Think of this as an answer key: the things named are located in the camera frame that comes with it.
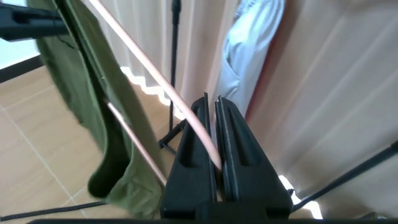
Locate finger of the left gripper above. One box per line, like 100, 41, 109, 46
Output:
0, 2, 69, 42

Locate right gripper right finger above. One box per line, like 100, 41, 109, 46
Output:
215, 95, 294, 218

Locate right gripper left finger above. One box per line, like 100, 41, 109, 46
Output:
160, 93, 218, 218

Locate green garment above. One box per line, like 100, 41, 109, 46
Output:
26, 0, 165, 218

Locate pink clothes hanger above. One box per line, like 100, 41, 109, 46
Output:
88, 0, 223, 186

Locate pale grey shorts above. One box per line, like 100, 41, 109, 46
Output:
216, 0, 285, 118

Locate beige curtain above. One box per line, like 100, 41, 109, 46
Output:
80, 0, 398, 218

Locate black cable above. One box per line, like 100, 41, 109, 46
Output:
0, 200, 108, 222

